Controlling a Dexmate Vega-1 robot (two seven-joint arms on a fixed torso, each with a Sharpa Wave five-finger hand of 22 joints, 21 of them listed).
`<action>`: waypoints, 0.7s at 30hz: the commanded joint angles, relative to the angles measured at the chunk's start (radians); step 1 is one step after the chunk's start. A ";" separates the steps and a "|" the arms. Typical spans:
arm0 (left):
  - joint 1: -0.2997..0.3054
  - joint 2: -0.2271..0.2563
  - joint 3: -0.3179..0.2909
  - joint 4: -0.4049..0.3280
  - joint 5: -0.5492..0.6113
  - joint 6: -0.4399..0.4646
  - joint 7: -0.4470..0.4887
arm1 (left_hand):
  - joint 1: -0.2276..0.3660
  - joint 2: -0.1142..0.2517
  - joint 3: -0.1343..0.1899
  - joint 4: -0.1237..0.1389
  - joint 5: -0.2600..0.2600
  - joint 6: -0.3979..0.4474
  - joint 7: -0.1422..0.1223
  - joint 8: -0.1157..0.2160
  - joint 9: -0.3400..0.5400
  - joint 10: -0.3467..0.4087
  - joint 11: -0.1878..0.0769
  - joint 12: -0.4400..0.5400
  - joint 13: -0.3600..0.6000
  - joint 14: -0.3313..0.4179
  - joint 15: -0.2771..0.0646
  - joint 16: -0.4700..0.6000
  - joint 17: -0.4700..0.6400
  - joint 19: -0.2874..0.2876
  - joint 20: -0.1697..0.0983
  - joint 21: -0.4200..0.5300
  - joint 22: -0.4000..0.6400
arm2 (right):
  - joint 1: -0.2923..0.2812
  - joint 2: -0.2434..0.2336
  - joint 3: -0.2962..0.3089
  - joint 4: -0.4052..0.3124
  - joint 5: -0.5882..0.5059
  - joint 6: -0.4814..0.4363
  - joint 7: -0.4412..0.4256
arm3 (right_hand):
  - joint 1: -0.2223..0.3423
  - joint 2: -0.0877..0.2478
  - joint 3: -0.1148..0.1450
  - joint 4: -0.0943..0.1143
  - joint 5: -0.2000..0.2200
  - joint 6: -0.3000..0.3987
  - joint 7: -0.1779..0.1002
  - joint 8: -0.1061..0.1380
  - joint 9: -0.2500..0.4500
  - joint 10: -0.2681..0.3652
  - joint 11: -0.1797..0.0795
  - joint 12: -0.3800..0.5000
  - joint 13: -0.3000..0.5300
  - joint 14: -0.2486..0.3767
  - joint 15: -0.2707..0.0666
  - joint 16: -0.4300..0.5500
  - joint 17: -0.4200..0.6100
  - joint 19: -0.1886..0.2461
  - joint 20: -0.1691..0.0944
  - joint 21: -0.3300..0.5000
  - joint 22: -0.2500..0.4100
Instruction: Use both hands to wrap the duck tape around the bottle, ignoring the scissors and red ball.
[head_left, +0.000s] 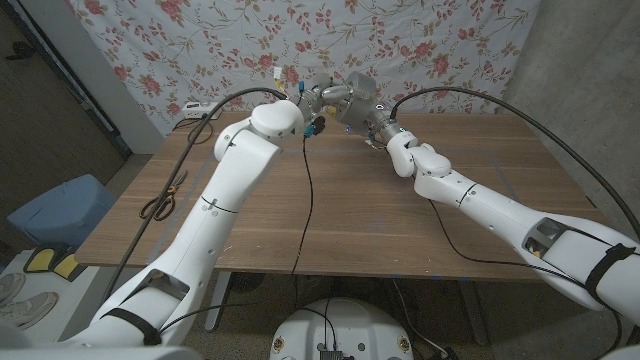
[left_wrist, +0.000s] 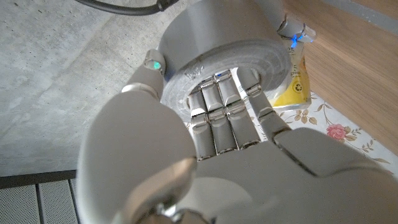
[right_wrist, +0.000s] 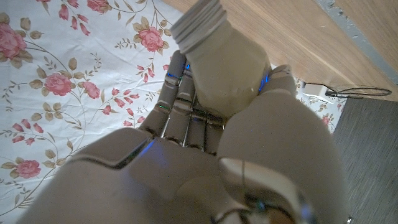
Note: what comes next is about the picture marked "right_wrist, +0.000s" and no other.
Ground white power strip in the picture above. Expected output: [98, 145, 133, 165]
[303, 84, 329, 101]

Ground black power strip cable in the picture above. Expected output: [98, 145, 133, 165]
[303, 82, 392, 100]

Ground clear bottle with yellow label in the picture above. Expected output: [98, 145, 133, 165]
[170, 0, 272, 118]

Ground floral backdrop cloth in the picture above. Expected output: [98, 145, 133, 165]
[0, 0, 346, 224]

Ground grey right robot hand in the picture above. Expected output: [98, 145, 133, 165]
[15, 49, 351, 224]

